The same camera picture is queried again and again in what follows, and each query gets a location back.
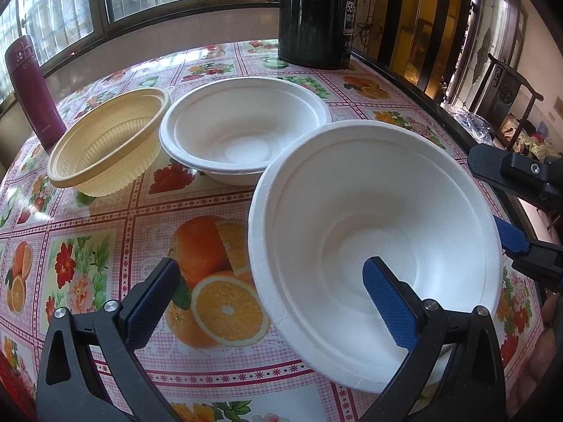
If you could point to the black electric kettle pot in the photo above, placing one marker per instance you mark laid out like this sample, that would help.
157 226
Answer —
314 17

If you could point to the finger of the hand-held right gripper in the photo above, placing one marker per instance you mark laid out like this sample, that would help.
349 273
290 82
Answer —
519 169
512 237

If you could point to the clear plastic bag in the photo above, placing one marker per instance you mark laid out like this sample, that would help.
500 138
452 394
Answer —
473 123

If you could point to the cream plastic bowl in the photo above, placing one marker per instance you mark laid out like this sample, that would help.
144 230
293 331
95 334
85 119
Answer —
105 149

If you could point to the dark wooden chair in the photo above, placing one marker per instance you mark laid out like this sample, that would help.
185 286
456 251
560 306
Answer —
506 92

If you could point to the small white paper bowl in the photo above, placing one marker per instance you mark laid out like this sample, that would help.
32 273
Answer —
237 127

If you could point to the gold framed wooden partition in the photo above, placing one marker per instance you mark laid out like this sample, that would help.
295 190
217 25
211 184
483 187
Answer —
422 22

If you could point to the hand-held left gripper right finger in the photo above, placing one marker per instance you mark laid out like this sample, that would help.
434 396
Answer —
391 312

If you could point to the patterned cloth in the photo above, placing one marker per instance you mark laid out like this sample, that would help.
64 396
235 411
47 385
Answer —
528 138

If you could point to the arched glass door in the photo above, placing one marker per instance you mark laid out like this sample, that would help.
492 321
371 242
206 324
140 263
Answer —
499 39

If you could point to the person's right hand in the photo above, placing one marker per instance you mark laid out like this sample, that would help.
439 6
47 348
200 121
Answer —
553 312

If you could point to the maroon thermos bottle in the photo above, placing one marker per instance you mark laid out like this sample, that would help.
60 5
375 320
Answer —
37 92

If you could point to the large white paper bowl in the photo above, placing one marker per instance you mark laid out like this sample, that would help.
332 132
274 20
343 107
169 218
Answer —
334 193

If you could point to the floral fruit print tablecloth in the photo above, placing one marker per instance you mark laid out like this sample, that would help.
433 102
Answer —
132 237

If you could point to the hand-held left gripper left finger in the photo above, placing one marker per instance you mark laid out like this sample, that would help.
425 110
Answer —
149 307

